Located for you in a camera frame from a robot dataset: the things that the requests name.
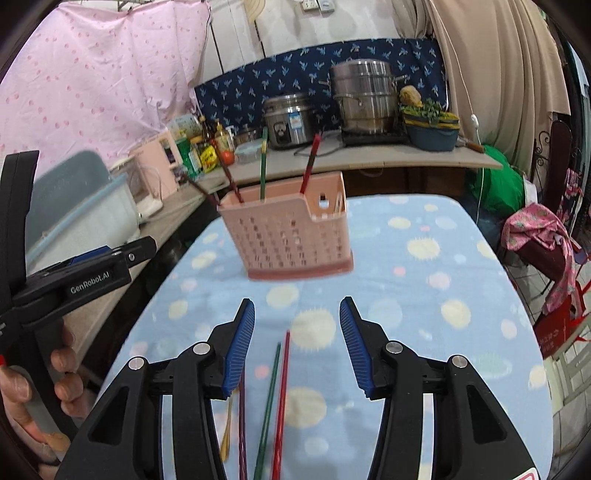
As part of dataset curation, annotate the white plastic storage bin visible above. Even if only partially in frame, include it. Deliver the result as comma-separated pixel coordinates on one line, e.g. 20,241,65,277
25,151,140,274

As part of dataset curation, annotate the blue bowl with vegetables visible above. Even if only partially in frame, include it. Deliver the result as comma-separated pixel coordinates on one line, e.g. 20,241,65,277
402,99,460,152

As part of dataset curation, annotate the stainless steel rice cooker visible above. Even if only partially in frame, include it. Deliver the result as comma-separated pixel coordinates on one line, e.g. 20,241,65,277
263,93,317,150

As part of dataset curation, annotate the maroon chopstick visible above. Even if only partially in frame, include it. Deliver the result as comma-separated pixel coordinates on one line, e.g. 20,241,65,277
238,374,247,480
180,173,221,207
209,140,245,204

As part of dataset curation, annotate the clear food container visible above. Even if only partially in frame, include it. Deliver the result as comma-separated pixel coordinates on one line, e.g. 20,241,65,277
235,139,263,165

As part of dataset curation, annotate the green chopstick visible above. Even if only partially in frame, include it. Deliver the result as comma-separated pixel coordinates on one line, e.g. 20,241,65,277
253,343,281,480
259,127,269,201

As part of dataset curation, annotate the navy floral cloth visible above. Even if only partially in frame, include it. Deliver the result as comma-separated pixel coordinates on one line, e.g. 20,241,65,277
195,38,448,130

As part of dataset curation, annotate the blue planet-print tablecloth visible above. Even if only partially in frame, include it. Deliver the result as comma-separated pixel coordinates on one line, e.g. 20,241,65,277
111,195,553,479

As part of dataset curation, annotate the small lidded pot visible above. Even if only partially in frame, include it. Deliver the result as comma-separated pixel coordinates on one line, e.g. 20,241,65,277
233,127,262,147

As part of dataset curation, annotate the person's left hand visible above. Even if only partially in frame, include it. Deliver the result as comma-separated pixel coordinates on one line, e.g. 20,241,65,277
1,327,96,479

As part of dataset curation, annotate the gold flower spoon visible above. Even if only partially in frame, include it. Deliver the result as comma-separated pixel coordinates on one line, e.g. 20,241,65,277
219,396,233,462

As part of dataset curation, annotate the yellow oil bottle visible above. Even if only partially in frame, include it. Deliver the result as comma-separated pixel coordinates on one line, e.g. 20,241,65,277
214,120,233,152

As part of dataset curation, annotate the green bag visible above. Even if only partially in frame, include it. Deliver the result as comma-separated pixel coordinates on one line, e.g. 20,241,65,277
471,145,525,218

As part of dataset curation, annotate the pink perforated utensil basket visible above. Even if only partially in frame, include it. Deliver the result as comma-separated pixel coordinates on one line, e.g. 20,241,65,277
218,171,353,281

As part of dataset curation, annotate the stainless steel steamer pot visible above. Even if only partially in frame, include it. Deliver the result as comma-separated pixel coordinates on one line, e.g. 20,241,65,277
329,59,408,135

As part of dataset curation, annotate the beige curtain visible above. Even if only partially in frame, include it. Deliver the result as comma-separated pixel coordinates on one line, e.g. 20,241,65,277
393,0,570,173

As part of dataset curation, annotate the pink floral garment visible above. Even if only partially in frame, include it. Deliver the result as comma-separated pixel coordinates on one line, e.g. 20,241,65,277
501,203,584,314

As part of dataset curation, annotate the red tomato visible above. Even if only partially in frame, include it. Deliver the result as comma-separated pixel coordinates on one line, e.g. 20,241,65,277
219,150,235,166

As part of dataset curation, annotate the black induction cooker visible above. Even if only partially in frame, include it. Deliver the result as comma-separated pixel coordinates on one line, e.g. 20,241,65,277
341,130,409,147

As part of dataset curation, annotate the yellow snack packet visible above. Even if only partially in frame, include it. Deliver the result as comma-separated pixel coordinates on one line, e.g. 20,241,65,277
198,144,218,173

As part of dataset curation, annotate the red chopstick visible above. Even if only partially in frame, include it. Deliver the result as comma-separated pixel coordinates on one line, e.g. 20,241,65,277
300,134,322,195
270,330,290,480

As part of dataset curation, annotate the pink electric kettle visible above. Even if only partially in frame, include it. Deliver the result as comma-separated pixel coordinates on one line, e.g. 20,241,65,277
129,130,182,200

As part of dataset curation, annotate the pink floral curtain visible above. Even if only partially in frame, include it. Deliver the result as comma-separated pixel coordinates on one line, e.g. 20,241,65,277
1,1,211,175

